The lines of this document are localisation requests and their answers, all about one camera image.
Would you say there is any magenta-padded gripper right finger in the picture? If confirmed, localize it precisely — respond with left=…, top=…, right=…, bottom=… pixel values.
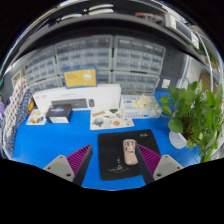
left=134, top=143, right=184, bottom=185

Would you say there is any black mouse pad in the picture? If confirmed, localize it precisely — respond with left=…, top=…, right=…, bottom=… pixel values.
left=97, top=129, right=162, bottom=182

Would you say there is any red blue plaid cloth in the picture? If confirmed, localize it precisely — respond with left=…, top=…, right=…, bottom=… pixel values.
left=3, top=77, right=29, bottom=141

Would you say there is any pink translucent computer mouse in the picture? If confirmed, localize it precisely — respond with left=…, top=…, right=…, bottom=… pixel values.
left=122, top=138, right=139, bottom=166

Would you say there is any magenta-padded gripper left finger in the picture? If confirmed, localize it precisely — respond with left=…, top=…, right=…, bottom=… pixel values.
left=43, top=143, right=94, bottom=187

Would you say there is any white wall socket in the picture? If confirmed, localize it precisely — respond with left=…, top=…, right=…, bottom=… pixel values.
left=161, top=78, right=171, bottom=89

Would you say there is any white perforated basket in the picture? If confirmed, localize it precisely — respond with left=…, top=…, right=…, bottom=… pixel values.
left=11, top=68, right=27, bottom=88

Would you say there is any dark shelf unit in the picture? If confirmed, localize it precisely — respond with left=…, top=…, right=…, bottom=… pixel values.
left=0, top=3, right=214, bottom=68

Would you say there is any small black box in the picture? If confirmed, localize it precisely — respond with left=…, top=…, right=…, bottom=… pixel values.
left=45, top=103, right=73, bottom=124

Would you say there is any green potted plant white pot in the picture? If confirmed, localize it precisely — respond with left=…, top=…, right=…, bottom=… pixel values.
left=159, top=81, right=224, bottom=163

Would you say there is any long white keyboard box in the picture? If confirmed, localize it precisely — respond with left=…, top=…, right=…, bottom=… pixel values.
left=32, top=83, right=122, bottom=114

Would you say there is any yellow and blue box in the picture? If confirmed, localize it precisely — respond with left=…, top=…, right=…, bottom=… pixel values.
left=63, top=66, right=98, bottom=89

